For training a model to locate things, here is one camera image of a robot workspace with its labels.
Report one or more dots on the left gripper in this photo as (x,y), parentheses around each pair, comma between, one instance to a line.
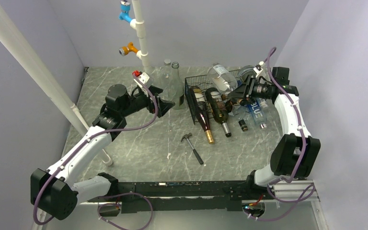
(163,106)

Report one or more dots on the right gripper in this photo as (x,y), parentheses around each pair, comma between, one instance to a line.
(245,90)

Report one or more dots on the clear frosted wine bottle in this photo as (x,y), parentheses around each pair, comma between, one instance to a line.
(176,87)

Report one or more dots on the clear bottle white label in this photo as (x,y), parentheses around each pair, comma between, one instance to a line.
(224,82)

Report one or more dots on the round clear glass bottle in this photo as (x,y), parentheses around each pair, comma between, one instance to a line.
(165,77)

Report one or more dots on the clear bottle dark label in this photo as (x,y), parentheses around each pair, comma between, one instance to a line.
(245,72)

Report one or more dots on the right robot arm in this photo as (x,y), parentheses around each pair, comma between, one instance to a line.
(296,152)

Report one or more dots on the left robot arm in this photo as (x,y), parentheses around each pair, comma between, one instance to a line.
(55,190)

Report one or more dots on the blue label clear bottle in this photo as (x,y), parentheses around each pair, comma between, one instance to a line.
(257,114)

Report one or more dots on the green wine bottle silver cap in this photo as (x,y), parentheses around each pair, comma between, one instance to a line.
(218,109)

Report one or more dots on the red wine bottle gold cap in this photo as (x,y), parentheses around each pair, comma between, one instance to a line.
(203,117)

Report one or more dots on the small grey hammer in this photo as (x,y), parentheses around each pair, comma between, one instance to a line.
(196,154)

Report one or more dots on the orange pipe nozzle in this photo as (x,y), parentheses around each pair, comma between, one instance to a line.
(125,50)

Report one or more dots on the blue pipe nozzle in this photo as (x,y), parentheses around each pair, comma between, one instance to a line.
(125,7)

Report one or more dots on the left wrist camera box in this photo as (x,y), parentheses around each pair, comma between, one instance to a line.
(142,79)

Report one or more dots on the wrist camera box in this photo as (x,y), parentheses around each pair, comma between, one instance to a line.
(142,79)
(261,70)

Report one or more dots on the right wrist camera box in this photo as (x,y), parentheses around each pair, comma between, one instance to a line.
(261,70)

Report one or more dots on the black wire wine rack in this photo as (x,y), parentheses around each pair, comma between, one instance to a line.
(204,82)

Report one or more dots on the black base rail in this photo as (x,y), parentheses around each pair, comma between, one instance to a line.
(174,196)

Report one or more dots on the white pvc pipe frame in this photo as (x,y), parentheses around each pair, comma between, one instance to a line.
(14,41)

